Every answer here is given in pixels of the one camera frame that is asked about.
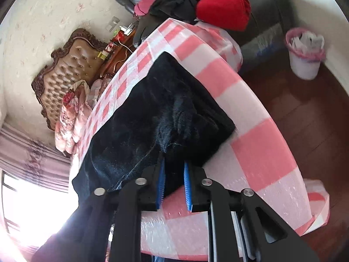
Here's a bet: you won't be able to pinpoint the white waste bin pink liner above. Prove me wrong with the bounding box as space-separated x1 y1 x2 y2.
285 28 327 60

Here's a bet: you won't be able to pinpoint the black leather sofa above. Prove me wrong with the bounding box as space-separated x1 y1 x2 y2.
112 0 293 73

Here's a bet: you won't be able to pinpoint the red floral quilt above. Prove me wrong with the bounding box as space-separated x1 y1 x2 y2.
55 79 94 156

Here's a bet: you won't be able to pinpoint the black clothing pile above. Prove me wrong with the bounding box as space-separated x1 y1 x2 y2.
150 0 198 24

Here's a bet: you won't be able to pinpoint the pink white checkered tablecloth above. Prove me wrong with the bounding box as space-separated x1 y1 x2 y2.
69 18 330 260

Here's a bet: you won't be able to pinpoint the pink patterned curtain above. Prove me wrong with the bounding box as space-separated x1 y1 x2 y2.
0 123 73 197

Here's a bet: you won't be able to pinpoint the red box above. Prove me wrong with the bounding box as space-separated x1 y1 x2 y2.
109 31 122 50

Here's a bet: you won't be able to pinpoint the window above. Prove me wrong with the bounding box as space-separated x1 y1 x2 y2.
0 169 70 262

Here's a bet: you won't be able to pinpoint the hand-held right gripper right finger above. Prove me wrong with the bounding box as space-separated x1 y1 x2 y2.
183 160 319 262

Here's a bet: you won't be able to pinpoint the white paper waste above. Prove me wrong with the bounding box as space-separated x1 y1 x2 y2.
293 32 324 53

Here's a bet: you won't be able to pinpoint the wall socket plate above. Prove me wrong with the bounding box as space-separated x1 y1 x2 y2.
107 16 122 31

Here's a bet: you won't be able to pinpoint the white device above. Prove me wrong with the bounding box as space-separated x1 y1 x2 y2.
120 24 136 36

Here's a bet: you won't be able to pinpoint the carved wooden nightstand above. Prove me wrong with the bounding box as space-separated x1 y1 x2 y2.
99 26 140 80

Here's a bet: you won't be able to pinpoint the black pants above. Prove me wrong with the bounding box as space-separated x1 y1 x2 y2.
31 51 235 262

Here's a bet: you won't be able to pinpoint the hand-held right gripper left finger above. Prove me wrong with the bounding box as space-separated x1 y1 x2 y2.
93 153 167 262

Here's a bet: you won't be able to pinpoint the maroon cushion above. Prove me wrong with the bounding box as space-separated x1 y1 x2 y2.
133 0 164 17

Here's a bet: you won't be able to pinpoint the white charger cable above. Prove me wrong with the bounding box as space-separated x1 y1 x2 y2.
118 36 135 53

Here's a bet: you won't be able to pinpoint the tufted carved wooden headboard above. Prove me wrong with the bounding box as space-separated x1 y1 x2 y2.
31 28 109 131

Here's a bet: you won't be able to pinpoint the white trash bin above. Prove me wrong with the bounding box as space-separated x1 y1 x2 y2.
289 50 321 80

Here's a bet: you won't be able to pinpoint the red cushion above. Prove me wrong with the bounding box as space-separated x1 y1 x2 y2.
196 0 251 31

